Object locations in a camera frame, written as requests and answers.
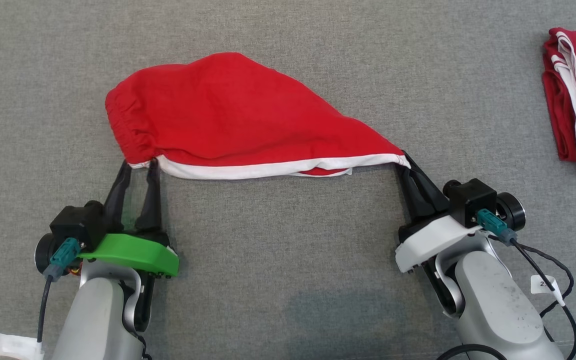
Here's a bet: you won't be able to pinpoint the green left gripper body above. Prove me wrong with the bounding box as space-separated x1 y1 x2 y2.
77 232 180 279

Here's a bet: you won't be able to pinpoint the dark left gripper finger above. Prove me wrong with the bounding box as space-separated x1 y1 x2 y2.
136 159 164 232
103 161 133 234

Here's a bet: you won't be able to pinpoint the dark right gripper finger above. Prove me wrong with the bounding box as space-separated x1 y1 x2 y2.
395 165 437 223
401 150 451 215

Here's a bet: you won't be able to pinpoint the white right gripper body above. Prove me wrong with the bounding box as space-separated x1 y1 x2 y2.
395 215 482 274

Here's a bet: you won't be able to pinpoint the red shorts with white trim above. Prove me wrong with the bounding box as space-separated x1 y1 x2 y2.
104 52 412 181

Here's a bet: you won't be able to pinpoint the red number 23 jersey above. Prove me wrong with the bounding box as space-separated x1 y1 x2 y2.
541 27 576 179

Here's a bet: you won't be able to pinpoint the grey fabric sofa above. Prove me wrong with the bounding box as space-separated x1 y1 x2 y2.
0 0 576 360

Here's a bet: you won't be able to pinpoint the left teal-plug camera cable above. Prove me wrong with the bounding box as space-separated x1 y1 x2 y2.
37 237 82 344

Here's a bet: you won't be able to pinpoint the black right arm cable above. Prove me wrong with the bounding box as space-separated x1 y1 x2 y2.
435 343 510 360

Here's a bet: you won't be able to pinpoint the white cable label tag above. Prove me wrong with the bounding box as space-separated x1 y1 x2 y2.
530 274 567 307

